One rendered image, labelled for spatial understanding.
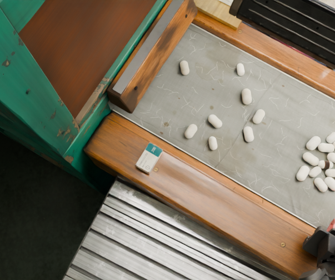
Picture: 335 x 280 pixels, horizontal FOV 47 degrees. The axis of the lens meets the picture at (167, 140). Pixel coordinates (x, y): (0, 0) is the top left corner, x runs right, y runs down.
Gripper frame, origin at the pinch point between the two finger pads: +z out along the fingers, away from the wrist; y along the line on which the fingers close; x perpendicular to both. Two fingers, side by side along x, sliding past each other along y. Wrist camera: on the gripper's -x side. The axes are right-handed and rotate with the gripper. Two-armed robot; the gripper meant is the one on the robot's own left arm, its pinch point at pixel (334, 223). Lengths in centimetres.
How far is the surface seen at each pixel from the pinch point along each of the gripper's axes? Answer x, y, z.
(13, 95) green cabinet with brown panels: -18, 56, -38
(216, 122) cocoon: -4.6, 32.8, 5.2
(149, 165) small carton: 4.6, 40.7, -9.3
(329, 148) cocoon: -9.7, 7.7, 11.3
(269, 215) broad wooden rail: 3.5, 13.0, -4.8
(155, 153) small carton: 2.6, 41.0, -6.9
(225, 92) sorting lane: -8.5, 34.8, 13.0
